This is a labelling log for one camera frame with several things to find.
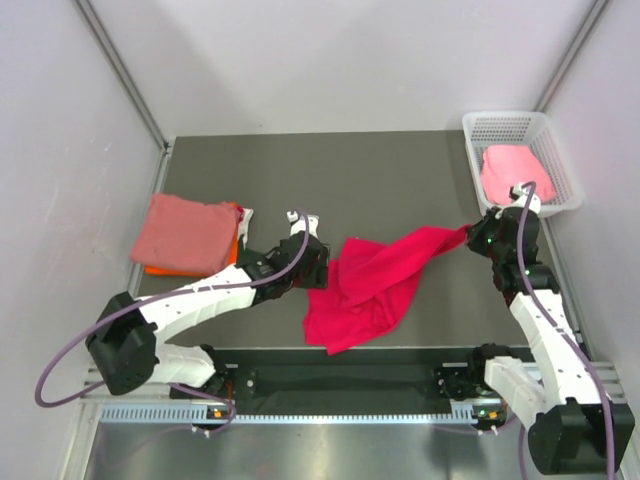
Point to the light pink t shirt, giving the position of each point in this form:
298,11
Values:
505,166

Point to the magenta t shirt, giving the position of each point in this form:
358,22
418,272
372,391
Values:
371,287

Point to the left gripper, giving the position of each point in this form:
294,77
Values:
318,275

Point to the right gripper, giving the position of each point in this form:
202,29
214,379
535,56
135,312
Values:
492,217

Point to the slotted grey cable duct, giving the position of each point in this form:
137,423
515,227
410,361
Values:
201,414

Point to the folded salmon t shirt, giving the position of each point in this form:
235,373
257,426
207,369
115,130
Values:
185,235

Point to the folded orange t shirt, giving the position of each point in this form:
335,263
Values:
200,265

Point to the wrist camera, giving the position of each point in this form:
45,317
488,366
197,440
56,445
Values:
302,225
524,195

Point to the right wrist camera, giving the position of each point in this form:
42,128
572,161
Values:
524,195

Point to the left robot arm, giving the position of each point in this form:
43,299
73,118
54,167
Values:
132,346

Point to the white plastic basket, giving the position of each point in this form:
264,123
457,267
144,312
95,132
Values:
532,129

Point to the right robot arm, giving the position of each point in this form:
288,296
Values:
569,423

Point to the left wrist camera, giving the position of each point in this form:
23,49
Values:
302,225

